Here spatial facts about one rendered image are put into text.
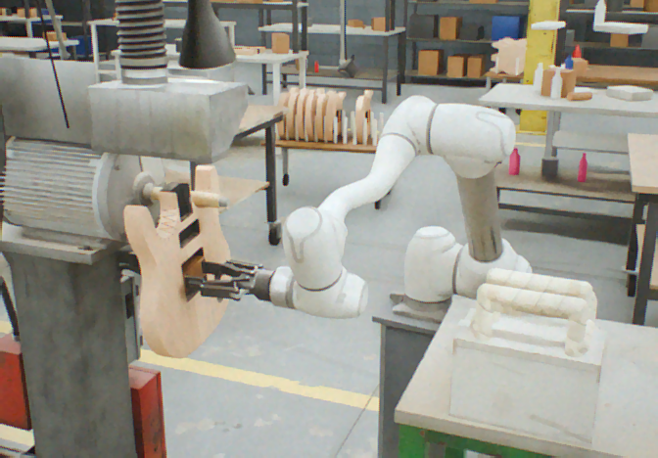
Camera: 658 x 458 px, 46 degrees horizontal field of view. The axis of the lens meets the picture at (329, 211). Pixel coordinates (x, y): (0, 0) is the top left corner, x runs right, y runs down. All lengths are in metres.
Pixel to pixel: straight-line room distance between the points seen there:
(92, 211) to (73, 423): 0.63
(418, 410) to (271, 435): 1.62
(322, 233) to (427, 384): 0.41
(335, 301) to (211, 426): 1.69
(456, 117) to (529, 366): 0.70
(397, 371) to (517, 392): 1.07
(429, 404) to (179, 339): 0.59
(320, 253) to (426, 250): 0.92
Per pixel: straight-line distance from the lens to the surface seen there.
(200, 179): 1.88
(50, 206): 1.97
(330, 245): 1.53
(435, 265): 2.41
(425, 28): 11.64
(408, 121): 1.97
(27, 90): 1.97
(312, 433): 3.18
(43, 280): 2.08
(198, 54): 1.80
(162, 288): 1.72
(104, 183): 1.84
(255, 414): 3.30
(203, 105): 1.60
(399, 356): 2.54
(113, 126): 1.73
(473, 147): 1.92
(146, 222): 1.64
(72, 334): 2.09
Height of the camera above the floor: 1.79
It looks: 18 degrees down
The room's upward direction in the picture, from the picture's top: straight up
